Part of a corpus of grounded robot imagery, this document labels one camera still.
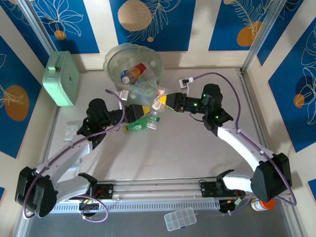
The crushed clear plastic bottle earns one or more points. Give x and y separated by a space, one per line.
154 119

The green bottle yellow cap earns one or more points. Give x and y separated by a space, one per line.
137 126

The blue label bottle white cap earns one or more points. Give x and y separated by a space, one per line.
124 75

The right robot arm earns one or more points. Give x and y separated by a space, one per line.
242 143

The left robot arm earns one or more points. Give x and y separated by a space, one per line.
66 155

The clear plastic bin liner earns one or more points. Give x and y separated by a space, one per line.
111 74

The small clear plastic packet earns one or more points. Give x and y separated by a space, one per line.
71 129

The mint green plastic case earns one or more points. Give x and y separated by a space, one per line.
61 79

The small controller circuit board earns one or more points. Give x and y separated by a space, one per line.
90 201
237 201

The clear plastic organizer box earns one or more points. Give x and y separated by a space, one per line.
180 218

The grey metal sheet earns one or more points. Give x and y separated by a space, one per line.
123 227

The jar with orange lid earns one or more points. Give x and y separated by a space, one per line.
269 204

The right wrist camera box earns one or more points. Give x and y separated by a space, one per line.
184 82

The grey white wall fixture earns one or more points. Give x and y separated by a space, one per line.
123 95

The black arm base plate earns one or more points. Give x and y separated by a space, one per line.
208 188
106 191

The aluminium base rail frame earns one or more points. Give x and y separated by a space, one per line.
158 187

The aluminium corner post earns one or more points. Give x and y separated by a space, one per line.
263 37
39 24

